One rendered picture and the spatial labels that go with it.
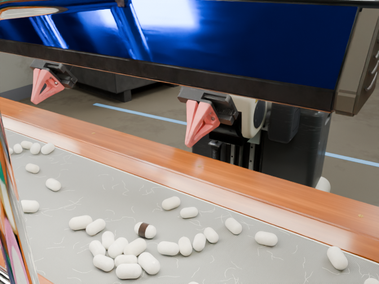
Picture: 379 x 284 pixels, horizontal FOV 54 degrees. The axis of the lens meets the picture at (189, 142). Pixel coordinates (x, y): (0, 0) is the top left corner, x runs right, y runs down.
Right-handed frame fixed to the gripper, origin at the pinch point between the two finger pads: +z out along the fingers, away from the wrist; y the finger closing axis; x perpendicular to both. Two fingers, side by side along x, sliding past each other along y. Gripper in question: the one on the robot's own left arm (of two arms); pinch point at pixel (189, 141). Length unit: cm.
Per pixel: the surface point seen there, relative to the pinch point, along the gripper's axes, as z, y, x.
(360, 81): 4.3, 28.7, -31.4
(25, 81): -73, -297, 160
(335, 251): 8.2, 27.3, 5.3
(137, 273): 22.9, 5.5, -6.0
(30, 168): 15.1, -33.1, 1.2
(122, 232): 18.8, -3.5, -0.5
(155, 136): -58, -129, 165
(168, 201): 10.5, -0.8, 4.0
